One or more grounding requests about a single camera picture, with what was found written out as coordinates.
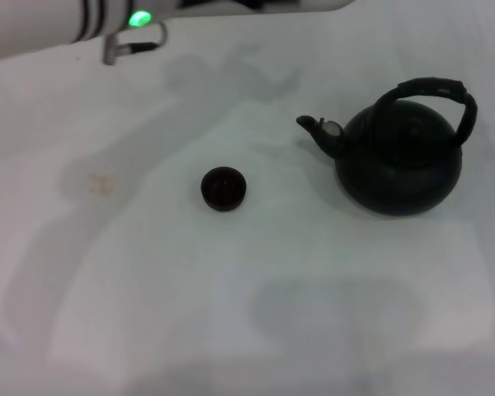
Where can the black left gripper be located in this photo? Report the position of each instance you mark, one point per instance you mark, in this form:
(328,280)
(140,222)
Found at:
(206,2)

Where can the dark brown teacup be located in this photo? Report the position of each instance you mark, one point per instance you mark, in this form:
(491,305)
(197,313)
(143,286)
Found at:
(223,189)

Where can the black round teapot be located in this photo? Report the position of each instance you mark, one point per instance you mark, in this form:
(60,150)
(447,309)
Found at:
(396,177)

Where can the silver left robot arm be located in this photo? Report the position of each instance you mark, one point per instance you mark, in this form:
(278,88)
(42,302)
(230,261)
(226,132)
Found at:
(33,24)

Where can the white rounded background panel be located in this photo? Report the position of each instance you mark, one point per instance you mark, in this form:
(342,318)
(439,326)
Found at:
(313,5)

